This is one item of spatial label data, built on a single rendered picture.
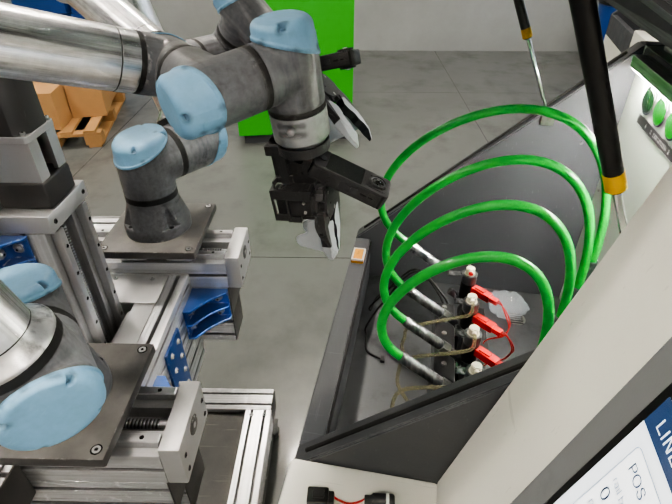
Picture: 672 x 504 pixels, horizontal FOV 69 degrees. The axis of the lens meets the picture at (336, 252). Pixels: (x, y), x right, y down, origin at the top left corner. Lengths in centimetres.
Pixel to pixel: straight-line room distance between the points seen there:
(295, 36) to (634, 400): 47
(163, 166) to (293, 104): 57
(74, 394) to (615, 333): 55
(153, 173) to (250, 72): 59
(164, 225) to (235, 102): 65
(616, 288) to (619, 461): 14
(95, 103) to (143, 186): 377
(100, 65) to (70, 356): 33
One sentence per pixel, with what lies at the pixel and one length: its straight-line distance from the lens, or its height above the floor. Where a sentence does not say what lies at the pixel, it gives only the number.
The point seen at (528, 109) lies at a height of 142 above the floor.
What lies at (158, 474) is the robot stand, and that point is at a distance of 90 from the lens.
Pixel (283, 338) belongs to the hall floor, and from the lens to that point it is 236.
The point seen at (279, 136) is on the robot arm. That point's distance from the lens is 65.
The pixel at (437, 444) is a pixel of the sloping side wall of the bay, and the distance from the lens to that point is 73.
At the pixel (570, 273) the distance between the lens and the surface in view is 76.
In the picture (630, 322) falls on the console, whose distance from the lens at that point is 45.
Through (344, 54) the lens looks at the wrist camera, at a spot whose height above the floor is 146.
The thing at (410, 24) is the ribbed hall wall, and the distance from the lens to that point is 736.
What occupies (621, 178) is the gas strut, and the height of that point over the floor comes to 147.
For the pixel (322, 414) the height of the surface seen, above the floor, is 95.
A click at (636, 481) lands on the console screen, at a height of 136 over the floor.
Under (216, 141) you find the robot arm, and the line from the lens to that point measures 121.
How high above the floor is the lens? 167
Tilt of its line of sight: 35 degrees down
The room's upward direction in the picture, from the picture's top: straight up
